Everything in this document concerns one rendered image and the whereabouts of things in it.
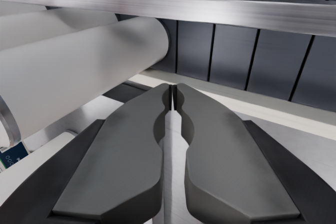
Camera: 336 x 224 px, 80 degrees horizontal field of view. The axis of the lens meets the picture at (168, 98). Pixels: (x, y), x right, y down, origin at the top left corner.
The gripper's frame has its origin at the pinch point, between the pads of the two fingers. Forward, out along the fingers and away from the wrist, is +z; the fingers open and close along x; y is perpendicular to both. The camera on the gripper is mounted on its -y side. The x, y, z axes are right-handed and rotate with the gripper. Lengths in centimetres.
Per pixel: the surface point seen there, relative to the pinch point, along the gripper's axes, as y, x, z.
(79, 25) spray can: -1.5, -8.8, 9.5
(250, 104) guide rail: 3.3, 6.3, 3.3
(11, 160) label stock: 35, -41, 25
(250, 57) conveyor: 0.7, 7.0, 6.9
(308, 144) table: 11.5, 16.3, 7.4
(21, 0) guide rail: -3.7, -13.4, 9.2
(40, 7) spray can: -1.8, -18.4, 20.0
